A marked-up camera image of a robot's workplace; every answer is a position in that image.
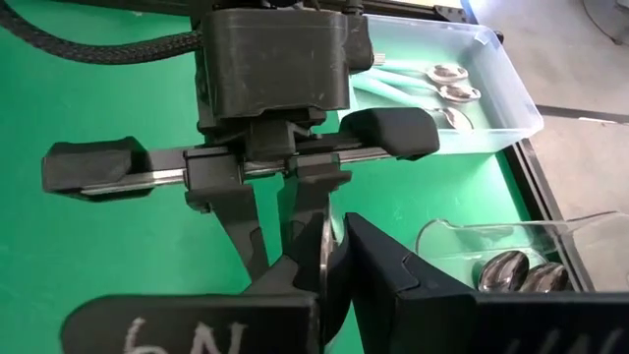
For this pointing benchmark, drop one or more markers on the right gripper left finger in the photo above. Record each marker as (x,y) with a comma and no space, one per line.
(196,324)

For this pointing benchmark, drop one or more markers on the green table mat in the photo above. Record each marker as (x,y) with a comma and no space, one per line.
(98,236)

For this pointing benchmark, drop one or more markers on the clear plastic bin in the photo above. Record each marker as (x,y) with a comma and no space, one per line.
(580,231)

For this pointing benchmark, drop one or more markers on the translucent white plastic bin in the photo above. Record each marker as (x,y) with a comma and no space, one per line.
(511,113)

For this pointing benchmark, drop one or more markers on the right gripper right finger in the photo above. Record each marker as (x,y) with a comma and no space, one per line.
(442,324)

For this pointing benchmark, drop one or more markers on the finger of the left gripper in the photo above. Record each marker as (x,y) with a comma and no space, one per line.
(307,216)
(221,187)

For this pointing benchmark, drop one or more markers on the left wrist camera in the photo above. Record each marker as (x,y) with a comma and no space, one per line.
(275,64)

